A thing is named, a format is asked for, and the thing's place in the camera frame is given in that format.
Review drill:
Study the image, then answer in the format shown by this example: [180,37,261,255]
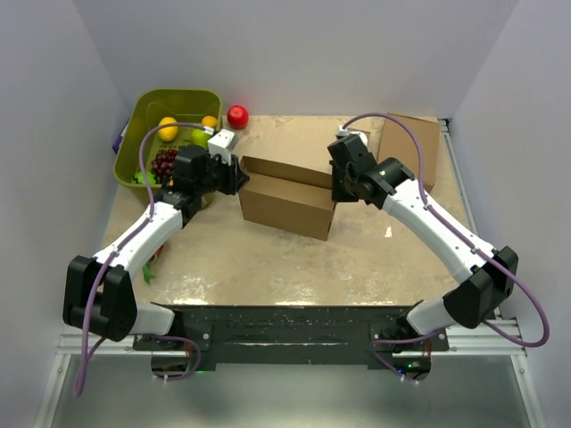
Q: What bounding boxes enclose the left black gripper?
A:
[197,153,251,199]

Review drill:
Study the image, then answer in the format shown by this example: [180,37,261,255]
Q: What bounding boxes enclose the cardboard paper box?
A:
[239,156,335,241]

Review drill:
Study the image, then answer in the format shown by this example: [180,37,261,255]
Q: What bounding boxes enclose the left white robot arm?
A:
[62,145,249,350]

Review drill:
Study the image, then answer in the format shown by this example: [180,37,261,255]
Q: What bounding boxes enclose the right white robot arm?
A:
[327,134,518,350]

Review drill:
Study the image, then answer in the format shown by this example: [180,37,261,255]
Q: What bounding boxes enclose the small folded cardboard box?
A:
[356,130,370,148]

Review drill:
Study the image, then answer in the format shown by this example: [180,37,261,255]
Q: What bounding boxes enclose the large folded cardboard box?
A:
[377,113,441,193]

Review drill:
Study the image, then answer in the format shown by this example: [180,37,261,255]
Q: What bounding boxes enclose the green pear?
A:
[191,128,211,150]

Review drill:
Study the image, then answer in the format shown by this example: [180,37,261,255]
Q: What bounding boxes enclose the red apple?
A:
[227,104,250,129]

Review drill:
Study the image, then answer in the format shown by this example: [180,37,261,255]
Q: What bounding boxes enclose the small orange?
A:
[201,115,219,129]

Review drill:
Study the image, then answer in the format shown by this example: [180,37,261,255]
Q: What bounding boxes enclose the dark grapes in basket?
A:
[151,149,178,180]

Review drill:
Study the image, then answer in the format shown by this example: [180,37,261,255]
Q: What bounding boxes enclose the yellow lemon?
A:
[157,117,178,143]

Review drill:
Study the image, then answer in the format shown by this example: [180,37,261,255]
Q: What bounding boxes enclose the green lime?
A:
[131,171,158,185]

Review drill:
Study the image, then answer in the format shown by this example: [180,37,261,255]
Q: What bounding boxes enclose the green plastic basket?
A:
[114,88,223,205]

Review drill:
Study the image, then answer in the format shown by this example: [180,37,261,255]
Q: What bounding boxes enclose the purple white booklet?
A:
[112,120,129,154]

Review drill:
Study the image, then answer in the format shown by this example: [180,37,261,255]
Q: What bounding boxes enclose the red dragon fruit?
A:
[142,246,163,284]

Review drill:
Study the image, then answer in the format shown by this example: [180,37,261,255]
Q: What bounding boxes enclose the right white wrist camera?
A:
[335,125,371,148]

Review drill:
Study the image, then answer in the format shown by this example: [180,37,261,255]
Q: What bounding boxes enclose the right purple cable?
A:
[341,111,550,348]

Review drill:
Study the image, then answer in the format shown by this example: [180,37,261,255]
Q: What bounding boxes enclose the purple cable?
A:
[341,111,550,348]
[73,122,213,398]

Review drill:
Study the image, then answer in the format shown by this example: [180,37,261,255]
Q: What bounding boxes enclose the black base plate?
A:
[134,305,449,380]

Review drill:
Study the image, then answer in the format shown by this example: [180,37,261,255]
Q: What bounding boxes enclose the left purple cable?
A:
[73,122,213,398]

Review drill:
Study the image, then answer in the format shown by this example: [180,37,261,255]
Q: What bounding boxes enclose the right aluminium rail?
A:
[438,119,547,428]

